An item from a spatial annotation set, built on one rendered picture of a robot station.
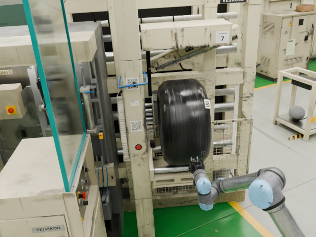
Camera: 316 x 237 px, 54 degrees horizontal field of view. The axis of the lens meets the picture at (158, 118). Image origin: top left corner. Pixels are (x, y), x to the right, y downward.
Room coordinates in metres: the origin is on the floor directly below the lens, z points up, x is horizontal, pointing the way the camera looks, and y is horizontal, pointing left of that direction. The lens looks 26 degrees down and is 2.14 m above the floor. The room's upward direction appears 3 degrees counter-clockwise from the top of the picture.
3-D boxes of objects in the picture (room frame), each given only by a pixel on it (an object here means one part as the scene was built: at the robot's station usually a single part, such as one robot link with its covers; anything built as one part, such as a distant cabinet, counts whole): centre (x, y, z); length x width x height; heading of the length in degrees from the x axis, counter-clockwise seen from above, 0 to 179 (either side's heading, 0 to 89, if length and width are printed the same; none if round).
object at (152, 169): (1.90, 0.07, 0.90); 0.40 x 0.03 x 0.10; 3
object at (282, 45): (6.18, -2.60, 0.62); 0.91 x 0.58 x 1.25; 114
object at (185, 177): (1.77, -0.12, 0.83); 0.36 x 0.09 x 0.06; 93
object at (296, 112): (3.84, -1.94, 0.40); 0.60 x 0.35 x 0.80; 24
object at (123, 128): (1.84, 0.23, 1.19); 0.05 x 0.04 x 0.48; 3
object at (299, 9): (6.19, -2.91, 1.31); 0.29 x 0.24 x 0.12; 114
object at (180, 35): (2.21, -0.22, 1.71); 0.61 x 0.25 x 0.15; 93
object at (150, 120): (2.28, 0.13, 1.05); 0.20 x 0.15 x 0.30; 93
